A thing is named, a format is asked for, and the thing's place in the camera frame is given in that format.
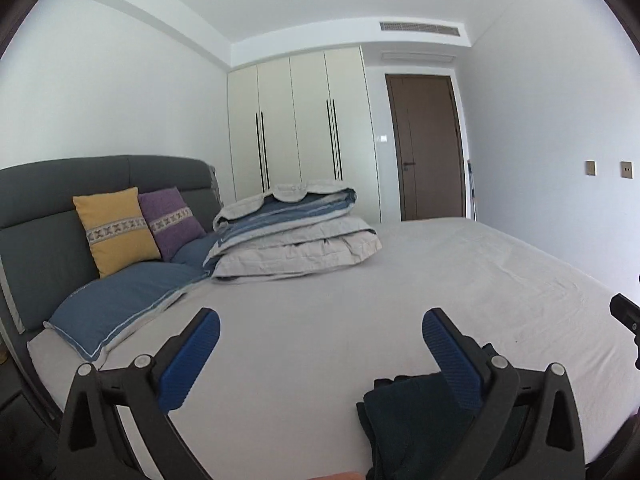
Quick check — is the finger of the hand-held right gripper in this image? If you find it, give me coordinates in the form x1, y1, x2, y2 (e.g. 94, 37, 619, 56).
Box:
609, 292, 640, 370

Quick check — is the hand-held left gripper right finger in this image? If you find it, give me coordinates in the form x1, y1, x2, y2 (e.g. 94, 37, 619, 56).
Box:
422, 308, 587, 480

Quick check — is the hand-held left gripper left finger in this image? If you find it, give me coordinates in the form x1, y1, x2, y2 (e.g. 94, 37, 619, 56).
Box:
55, 307, 221, 480

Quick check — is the dark green sweater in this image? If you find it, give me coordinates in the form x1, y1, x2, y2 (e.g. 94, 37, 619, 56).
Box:
356, 374, 532, 480

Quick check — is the large blue pillow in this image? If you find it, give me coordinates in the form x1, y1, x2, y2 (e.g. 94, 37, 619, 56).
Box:
43, 259, 215, 362

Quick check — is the bed with white sheet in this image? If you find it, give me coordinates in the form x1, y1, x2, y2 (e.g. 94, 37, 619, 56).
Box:
27, 216, 640, 480

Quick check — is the purple cushion with patterned band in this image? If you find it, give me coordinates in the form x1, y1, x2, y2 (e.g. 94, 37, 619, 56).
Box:
138, 187, 207, 262

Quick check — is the yellow cushion with patterned band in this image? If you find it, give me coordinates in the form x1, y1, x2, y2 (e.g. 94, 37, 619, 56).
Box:
72, 187, 162, 279

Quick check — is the folded grey and blue duvet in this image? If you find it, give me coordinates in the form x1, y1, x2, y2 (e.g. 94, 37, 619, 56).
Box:
202, 180, 383, 282

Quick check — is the thin pole beside door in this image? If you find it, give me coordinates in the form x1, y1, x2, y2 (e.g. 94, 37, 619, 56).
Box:
467, 158, 479, 221

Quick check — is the brown wooden door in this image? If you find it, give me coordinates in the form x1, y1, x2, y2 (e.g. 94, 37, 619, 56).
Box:
385, 74, 469, 222

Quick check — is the grey padded headboard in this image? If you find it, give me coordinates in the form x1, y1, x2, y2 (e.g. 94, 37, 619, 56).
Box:
0, 155, 224, 347

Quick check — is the long slot air vent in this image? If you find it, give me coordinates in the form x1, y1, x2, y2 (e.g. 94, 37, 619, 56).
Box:
382, 51, 457, 64

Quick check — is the ceiling air vent grille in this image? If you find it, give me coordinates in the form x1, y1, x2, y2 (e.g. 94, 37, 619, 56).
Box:
379, 21, 461, 37

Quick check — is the white wardrobe with black handles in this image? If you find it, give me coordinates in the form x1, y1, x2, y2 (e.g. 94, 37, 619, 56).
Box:
226, 46, 382, 224

